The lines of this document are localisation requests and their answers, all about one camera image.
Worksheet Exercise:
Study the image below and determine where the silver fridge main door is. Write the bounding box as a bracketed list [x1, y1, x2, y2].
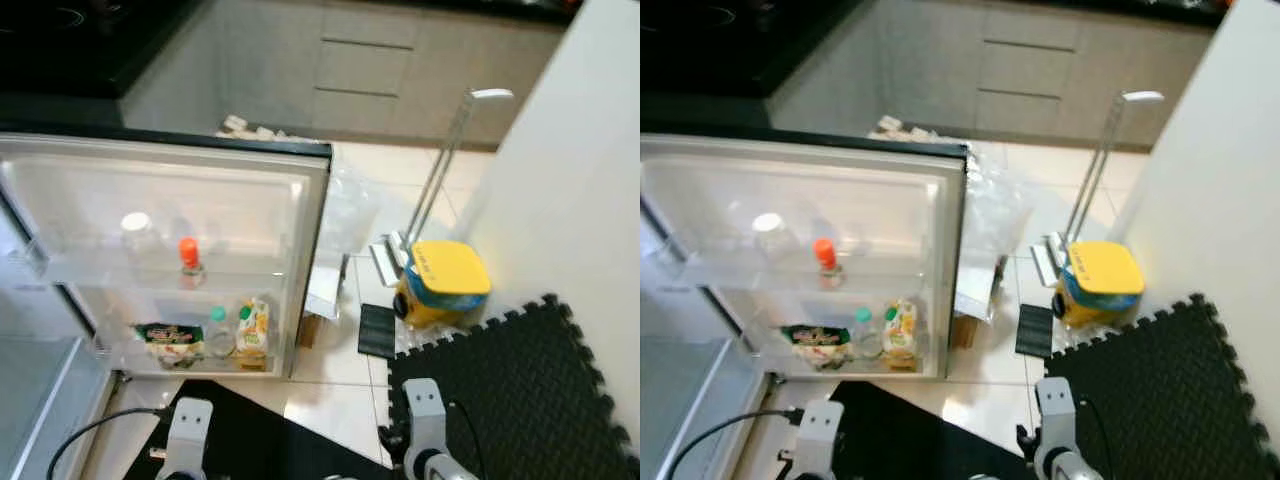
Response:
[640, 133, 969, 381]
[0, 133, 333, 381]

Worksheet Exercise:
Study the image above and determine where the black floor carpet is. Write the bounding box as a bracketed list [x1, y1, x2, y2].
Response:
[770, 380, 1041, 480]
[125, 380, 391, 480]

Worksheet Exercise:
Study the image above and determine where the small black ribbed mat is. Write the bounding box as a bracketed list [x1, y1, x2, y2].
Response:
[358, 303, 399, 359]
[1015, 303, 1056, 359]

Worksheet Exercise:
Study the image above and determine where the black foam puzzle mat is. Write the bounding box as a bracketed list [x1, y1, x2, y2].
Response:
[385, 293, 641, 480]
[1043, 293, 1280, 480]

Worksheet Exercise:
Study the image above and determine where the white flat box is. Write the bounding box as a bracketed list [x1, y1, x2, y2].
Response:
[955, 255, 1006, 323]
[305, 255, 349, 321]

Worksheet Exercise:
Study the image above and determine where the yellow juice carton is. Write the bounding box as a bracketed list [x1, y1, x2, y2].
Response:
[880, 298, 919, 361]
[235, 298, 271, 361]

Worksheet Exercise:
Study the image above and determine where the clear bottle green cap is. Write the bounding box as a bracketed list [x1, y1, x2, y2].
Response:
[850, 307, 881, 361]
[205, 305, 236, 361]

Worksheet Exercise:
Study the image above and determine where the green black food bag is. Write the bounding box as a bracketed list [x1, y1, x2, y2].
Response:
[780, 322, 851, 371]
[133, 320, 206, 369]

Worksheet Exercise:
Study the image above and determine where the small bottle orange cap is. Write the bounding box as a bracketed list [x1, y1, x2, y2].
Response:
[812, 238, 839, 291]
[178, 236, 206, 291]

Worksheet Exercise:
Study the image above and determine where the clear bottle white cap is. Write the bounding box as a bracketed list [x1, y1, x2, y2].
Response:
[750, 212, 791, 263]
[120, 210, 161, 263]

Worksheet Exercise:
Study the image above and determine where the grey kitchen cabinet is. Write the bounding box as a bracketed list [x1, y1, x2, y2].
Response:
[120, 0, 571, 151]
[770, 0, 1221, 153]

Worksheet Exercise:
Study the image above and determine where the black kitchen countertop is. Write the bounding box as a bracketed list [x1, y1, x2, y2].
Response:
[640, 0, 851, 126]
[0, 0, 206, 126]

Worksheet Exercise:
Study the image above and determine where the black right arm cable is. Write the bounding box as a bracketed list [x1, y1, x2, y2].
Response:
[1075, 398, 1116, 480]
[445, 400, 488, 480]

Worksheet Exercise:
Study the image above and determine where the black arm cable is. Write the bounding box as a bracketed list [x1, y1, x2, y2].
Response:
[445, 400, 488, 480]
[1075, 398, 1116, 480]
[45, 405, 181, 480]
[665, 408, 806, 480]

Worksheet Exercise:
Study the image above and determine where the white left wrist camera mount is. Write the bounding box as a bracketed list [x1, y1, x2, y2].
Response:
[165, 397, 214, 466]
[800, 400, 846, 471]

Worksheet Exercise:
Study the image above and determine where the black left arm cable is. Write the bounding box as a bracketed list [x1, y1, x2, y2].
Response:
[45, 405, 181, 480]
[665, 408, 806, 480]

